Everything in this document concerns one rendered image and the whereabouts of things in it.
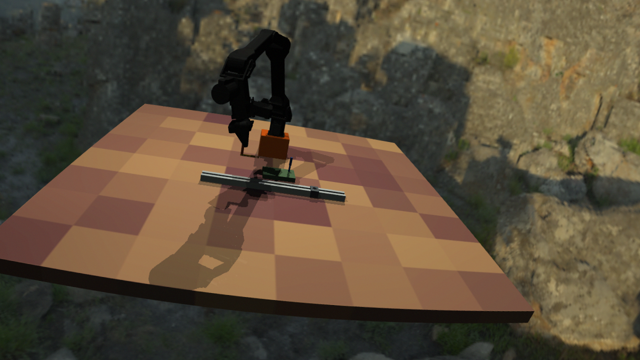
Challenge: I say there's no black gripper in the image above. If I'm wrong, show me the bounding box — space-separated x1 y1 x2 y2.
228 95 254 148

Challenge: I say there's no grey aluminum slotted rail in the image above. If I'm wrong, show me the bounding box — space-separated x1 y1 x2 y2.
200 170 346 202

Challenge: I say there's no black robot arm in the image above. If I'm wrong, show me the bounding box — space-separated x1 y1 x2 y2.
211 29 293 138

